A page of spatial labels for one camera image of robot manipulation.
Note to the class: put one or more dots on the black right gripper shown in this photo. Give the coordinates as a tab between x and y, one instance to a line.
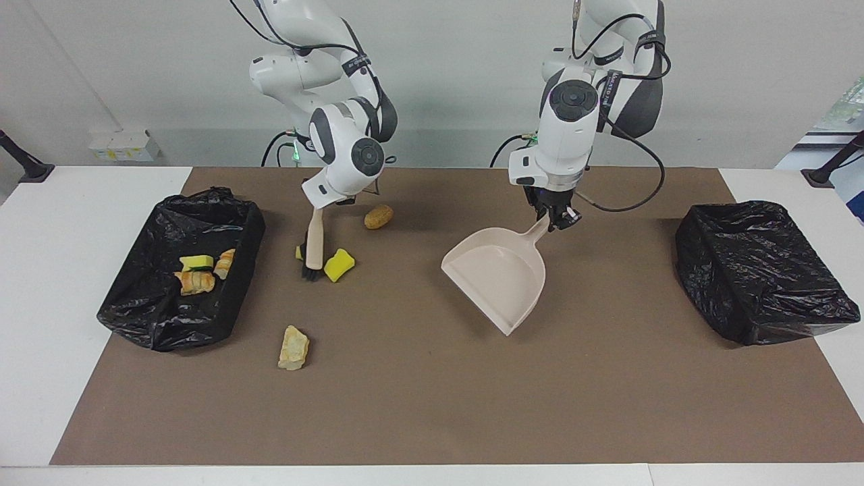
345	200

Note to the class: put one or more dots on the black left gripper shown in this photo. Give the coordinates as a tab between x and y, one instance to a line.
548	199

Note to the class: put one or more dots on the brown oval bread roll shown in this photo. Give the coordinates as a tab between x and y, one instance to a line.
379	217

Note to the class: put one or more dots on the beige plastic dustpan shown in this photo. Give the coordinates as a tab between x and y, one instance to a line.
499	283

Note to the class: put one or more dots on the pale croissant piece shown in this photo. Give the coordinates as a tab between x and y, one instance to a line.
225	264

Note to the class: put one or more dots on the pale bread chunk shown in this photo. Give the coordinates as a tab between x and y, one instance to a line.
293	349

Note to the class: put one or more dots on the yellow green sponge piece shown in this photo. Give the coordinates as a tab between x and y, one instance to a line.
196	261

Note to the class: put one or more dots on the orange striped croissant piece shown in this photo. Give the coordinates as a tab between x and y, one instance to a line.
194	283

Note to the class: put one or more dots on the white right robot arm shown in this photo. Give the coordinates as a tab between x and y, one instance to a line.
337	135

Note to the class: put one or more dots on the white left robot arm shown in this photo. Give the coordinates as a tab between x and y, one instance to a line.
567	135

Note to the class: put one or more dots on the black bag lined bin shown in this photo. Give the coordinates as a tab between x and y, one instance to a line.
756	270
155	317

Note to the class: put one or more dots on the brown table mat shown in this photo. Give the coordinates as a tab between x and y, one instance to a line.
432	405

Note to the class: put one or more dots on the black clamp stand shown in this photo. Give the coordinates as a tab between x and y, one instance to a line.
820	177
34	170

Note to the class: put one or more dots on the white wall socket box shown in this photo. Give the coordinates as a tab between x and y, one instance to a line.
125	145

